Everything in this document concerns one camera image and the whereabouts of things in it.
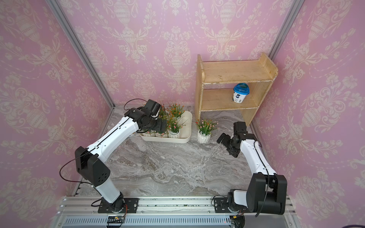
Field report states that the orange flower plant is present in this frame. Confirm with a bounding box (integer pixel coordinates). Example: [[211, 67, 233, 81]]
[[168, 103, 184, 120]]

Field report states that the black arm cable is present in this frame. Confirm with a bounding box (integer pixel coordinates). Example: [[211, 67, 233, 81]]
[[59, 98, 147, 184], [252, 141, 270, 218]]

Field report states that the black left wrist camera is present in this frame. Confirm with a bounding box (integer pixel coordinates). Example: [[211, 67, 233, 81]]
[[144, 99, 161, 118]]

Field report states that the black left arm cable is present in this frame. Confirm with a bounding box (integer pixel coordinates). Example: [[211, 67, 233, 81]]
[[59, 98, 147, 184]]

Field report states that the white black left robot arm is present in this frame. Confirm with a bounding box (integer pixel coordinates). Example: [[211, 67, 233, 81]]
[[75, 106, 166, 213]]

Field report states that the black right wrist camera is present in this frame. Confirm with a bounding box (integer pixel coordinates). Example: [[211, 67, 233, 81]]
[[233, 122, 248, 136]]

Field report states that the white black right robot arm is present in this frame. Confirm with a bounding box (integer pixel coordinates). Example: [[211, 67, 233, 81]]
[[217, 133, 288, 216]]

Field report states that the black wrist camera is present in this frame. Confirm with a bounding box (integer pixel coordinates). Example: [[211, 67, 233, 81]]
[[233, 122, 248, 136], [144, 99, 161, 118]]

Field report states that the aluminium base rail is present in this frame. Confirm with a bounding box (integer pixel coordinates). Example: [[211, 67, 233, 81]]
[[51, 196, 301, 228]]

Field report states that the blue lid white tub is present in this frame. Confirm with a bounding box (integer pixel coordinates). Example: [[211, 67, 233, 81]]
[[233, 83, 250, 104]]

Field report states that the cream plastic storage box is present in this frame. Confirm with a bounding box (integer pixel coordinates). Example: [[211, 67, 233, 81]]
[[141, 111, 193, 143]]

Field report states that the tall pink flower plant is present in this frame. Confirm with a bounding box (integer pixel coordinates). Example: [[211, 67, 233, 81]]
[[155, 131, 168, 138]]

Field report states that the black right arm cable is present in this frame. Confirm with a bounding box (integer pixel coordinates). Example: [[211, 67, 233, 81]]
[[252, 141, 270, 218]]

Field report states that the wooden two-tier shelf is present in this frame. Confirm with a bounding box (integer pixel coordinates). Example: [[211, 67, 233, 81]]
[[194, 53, 279, 125]]

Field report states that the red flower plant white pot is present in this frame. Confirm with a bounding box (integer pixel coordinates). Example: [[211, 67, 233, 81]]
[[158, 105, 169, 119]]

